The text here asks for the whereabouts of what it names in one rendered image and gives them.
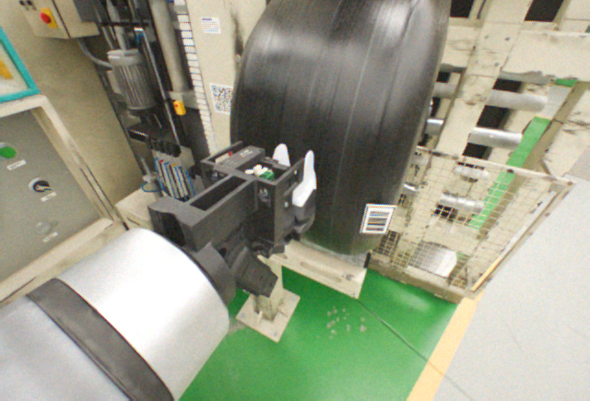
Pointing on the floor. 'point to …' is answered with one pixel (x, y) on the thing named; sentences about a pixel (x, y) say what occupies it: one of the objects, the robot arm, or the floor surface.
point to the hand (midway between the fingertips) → (303, 176)
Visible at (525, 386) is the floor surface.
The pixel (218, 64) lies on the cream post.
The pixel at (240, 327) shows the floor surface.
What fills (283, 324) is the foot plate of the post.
